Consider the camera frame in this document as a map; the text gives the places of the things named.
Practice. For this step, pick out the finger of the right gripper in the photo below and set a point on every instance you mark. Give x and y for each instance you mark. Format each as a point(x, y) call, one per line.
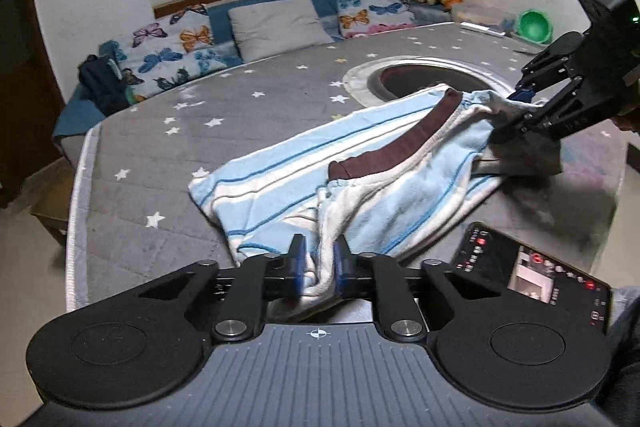
point(571, 110)
point(547, 68)

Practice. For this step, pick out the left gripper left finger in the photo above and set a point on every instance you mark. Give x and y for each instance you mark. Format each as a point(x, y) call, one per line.
point(251, 288)

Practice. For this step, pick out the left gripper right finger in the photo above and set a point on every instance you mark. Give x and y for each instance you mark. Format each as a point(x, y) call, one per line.
point(390, 288)

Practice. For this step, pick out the blue white striped garment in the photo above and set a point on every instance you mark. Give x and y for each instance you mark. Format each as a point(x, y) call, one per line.
point(390, 178)

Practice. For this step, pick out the green plastic bowl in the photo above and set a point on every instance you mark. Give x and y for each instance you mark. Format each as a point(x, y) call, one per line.
point(534, 26)

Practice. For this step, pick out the grey star pattern table cover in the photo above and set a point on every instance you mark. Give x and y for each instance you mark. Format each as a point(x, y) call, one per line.
point(133, 219)

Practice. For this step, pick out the smartphone with lit screen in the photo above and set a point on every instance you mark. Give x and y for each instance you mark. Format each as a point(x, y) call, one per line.
point(519, 267)

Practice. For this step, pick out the round induction cooker in table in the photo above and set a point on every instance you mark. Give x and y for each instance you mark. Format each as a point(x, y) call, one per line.
point(399, 81)

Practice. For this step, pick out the right butterfly print pillow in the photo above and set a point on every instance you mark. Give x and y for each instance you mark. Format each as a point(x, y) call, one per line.
point(369, 17)

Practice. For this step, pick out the butterfly print pillow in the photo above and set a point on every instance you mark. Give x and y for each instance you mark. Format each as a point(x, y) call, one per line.
point(169, 52)
point(369, 17)

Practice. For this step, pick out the small wooden stool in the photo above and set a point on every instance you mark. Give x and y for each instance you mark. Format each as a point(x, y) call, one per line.
point(53, 207)

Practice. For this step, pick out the left butterfly print pillow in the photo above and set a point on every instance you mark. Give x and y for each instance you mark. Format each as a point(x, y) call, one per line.
point(169, 52)

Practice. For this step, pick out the grey plain pillow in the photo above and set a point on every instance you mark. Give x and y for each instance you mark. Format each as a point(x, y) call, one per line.
point(267, 29)

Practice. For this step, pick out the dark backpack on bench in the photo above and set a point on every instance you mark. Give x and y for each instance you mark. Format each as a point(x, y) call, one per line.
point(102, 86)

